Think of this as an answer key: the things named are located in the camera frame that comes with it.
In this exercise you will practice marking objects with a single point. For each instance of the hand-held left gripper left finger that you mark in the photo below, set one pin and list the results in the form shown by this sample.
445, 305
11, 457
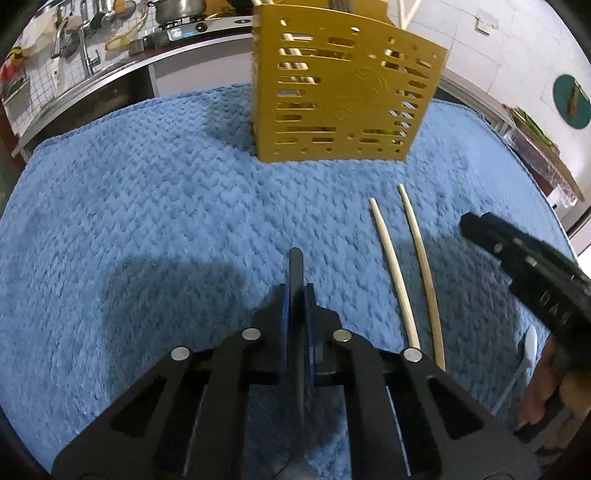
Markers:
283, 323

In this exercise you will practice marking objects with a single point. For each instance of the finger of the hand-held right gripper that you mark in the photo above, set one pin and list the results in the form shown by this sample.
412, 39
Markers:
489, 233

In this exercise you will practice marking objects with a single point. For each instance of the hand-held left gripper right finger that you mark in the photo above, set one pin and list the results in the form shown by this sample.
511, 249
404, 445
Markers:
310, 323

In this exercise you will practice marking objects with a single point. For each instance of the black plastic utensil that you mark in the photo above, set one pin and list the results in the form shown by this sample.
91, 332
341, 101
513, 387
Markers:
296, 277

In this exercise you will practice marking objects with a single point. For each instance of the white plastic spoon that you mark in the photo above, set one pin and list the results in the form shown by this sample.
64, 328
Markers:
531, 344

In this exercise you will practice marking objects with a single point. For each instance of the pale wooden chopstick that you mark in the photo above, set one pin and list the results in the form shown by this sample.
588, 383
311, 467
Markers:
425, 267
405, 14
392, 267
414, 6
295, 64

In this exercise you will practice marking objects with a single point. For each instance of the gold plastic utensil holder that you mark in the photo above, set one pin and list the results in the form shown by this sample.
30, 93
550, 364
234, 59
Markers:
341, 92

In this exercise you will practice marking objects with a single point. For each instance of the person's right hand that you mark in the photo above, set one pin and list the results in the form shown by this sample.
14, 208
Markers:
538, 397

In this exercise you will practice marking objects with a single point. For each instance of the plastic covered side table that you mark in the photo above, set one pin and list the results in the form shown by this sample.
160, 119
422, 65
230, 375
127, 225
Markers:
549, 161

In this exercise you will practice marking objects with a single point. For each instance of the green vegetables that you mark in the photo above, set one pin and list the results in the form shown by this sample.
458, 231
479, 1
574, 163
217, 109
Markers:
531, 124

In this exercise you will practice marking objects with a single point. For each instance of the blue textured towel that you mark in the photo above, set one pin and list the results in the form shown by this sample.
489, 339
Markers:
161, 221

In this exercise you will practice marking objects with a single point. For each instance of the kitchen counter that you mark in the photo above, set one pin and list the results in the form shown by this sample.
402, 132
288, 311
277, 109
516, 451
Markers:
106, 78

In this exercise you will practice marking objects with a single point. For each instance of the gas stove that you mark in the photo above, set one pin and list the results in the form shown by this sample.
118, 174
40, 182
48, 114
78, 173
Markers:
203, 26

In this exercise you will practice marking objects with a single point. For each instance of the steel cooking pot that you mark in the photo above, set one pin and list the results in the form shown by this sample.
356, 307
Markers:
180, 10

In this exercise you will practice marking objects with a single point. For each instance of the steel kitchen faucet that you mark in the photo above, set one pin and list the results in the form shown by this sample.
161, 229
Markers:
83, 46

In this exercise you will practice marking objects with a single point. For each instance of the red kitchen item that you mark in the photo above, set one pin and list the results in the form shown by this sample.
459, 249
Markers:
10, 69

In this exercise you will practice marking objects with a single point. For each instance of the green round wall board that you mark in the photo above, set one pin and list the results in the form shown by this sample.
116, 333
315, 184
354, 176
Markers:
572, 101

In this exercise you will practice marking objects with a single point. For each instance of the white wall outlet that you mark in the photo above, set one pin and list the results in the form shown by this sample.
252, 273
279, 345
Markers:
484, 26

